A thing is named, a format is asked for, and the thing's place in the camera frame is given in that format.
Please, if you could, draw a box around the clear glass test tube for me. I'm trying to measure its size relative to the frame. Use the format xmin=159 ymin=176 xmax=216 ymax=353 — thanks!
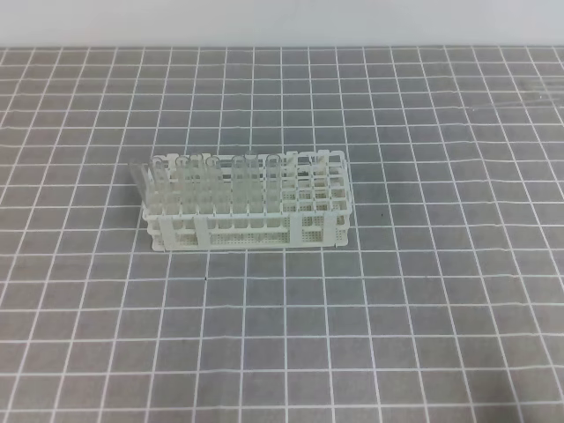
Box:
xmin=265 ymin=154 xmax=281 ymax=227

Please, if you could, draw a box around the white plastic test tube rack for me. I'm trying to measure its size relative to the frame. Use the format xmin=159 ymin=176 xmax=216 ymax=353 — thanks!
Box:
xmin=142 ymin=150 xmax=352 ymax=251

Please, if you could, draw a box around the leaning clear test tube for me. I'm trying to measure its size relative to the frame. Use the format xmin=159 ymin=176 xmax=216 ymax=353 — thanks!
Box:
xmin=128 ymin=161 xmax=147 ymax=204

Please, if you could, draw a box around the grey grid tablecloth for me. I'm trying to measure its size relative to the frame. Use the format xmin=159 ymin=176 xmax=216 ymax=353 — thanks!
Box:
xmin=1 ymin=46 xmax=563 ymax=422

